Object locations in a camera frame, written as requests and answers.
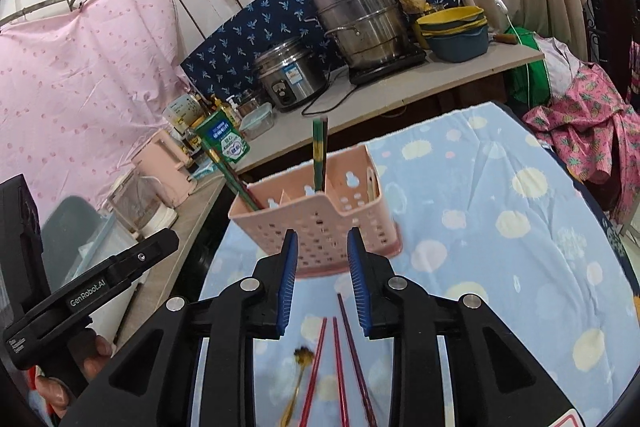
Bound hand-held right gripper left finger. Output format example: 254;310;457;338
75;229;301;427

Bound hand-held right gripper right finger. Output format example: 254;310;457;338
346;227;584;427

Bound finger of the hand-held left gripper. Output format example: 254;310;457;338
112;228;180;290

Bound maroon chopstick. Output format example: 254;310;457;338
336;292;379;427

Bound pink perforated utensil basket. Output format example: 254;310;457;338
227;144;404;279

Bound gold flower spoon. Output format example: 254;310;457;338
278;346;314;427

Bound bright red chopstick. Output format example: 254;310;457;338
298;317;329;427
332;316;350;427

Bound green chopstick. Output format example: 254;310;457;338
202;141;261;212
312;117;330;194

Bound person's left hand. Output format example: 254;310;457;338
32;334;115;420

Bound white clear-sided appliance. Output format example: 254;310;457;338
107;174;179;239

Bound pink electric kettle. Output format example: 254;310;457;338
130;129;197;208

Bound grey-green plastic lid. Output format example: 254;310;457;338
40;195;109;288

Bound light blue printed blanket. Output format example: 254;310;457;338
197;102;627;427

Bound green packet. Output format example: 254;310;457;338
193;109;251;166

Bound clear measuring cup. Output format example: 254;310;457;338
167;94;201;128

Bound pink dotted curtain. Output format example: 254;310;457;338
0;0;194;229

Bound glass food container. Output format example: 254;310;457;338
238;101;277;140

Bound wooden counter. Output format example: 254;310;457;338
112;41;546;358

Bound steel rice cooker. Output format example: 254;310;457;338
252;37;331;113

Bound black induction cooker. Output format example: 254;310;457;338
347;42;429;86

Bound blue basin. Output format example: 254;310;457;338
424;27;490;63

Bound stainless steel steamer pot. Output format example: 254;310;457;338
309;0;417;70

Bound navy leaf-print cloth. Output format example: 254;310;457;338
180;0;462;104

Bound pink pineapple-print garment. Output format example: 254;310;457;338
522;61;640;224

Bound green cloth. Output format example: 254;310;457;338
504;26;552;111

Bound stacked yellow blue basins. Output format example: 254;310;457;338
415;6;489;38

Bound dark metal chair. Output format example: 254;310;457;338
581;0;640;108

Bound black power cable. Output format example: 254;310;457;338
299;69;362;117

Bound white cable with switch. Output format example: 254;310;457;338
439;0;532;108

